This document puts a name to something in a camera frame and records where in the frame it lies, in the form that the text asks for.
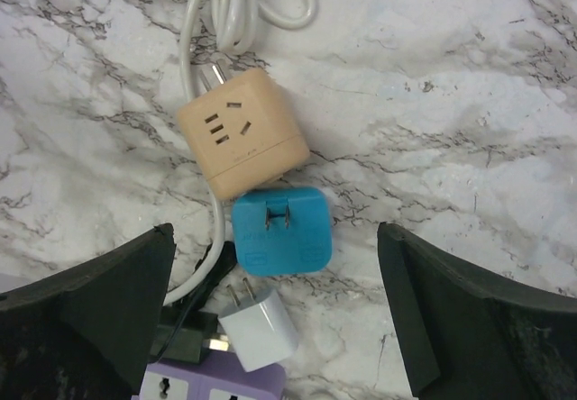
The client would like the small white charger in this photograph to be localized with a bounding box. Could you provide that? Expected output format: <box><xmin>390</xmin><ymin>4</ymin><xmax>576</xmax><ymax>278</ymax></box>
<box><xmin>218</xmin><ymin>277</ymin><xmax>299</xmax><ymax>372</ymax></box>

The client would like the black charger with cable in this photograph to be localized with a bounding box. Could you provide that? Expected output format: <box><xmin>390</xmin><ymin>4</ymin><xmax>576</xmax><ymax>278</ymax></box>
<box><xmin>148</xmin><ymin>241</ymin><xmax>237</xmax><ymax>365</ymax></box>

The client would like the beige cube socket adapter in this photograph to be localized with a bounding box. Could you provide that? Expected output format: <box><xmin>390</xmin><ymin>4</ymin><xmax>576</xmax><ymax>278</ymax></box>
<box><xmin>177</xmin><ymin>68</ymin><xmax>310</xmax><ymax>201</ymax></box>

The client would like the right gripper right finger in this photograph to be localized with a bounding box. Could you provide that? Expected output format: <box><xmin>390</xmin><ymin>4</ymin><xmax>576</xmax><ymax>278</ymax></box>
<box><xmin>377</xmin><ymin>223</ymin><xmax>576</xmax><ymax>399</ymax></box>

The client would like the blue charger plug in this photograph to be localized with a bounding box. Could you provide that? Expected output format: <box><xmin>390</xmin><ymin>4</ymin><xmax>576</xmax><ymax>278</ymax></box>
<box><xmin>232</xmin><ymin>187</ymin><xmax>333</xmax><ymax>277</ymax></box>

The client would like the white power cord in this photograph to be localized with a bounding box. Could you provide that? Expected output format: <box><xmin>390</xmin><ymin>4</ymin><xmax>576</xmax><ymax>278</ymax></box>
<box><xmin>161</xmin><ymin>0</ymin><xmax>316</xmax><ymax>306</ymax></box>

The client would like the purple power strip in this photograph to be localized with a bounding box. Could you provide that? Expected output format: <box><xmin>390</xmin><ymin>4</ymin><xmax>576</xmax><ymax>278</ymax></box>
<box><xmin>134</xmin><ymin>351</ymin><xmax>286</xmax><ymax>399</ymax></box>

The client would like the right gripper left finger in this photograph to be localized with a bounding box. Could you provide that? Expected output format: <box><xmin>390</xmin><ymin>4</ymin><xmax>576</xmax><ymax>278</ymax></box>
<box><xmin>1</xmin><ymin>223</ymin><xmax>176</xmax><ymax>399</ymax></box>

